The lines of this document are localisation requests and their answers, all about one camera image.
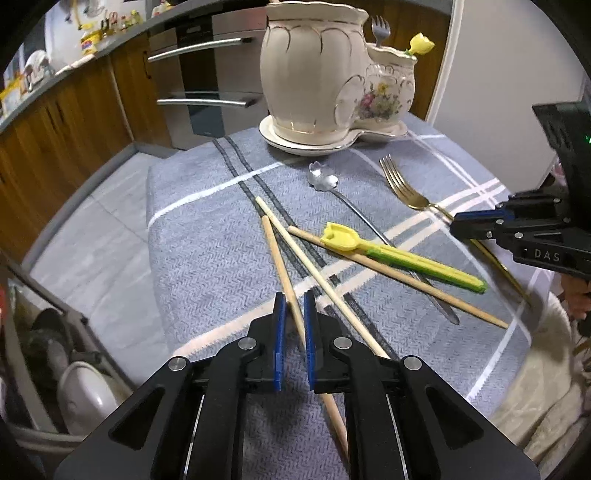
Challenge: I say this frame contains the blue striped tablecloth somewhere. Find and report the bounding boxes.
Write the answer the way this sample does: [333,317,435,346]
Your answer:
[146,112,555,480]

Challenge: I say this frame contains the yellow green tulip utensil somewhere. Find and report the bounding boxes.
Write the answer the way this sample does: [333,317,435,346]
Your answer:
[321,222,487,294]

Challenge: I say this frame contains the stainless steel oven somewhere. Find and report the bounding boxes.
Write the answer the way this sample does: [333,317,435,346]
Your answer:
[147,2,269,150]

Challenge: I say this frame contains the grey kitchen countertop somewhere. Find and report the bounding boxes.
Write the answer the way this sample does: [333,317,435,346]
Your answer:
[0,0,279,135]

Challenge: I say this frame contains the yellow oil bottle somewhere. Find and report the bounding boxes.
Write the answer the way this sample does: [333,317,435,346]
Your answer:
[80,30,102,56]

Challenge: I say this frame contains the white pot lid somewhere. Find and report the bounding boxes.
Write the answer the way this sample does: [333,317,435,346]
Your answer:
[57,361,124,436]

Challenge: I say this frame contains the cream ceramic utensil holder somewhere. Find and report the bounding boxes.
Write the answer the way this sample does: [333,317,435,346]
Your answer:
[259,1,417,156]

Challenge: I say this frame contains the metal storage rack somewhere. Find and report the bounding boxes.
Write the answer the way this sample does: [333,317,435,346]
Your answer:
[1,257,134,461]

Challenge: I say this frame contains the wooden kitchen cabinets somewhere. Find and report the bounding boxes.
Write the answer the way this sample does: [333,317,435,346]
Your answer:
[0,0,452,259]

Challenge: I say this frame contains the silver flower spoon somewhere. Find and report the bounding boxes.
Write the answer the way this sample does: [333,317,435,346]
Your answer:
[307,161,460,326]

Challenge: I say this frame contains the gold metal fork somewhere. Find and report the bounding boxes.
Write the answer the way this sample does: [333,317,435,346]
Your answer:
[379,155,532,305]

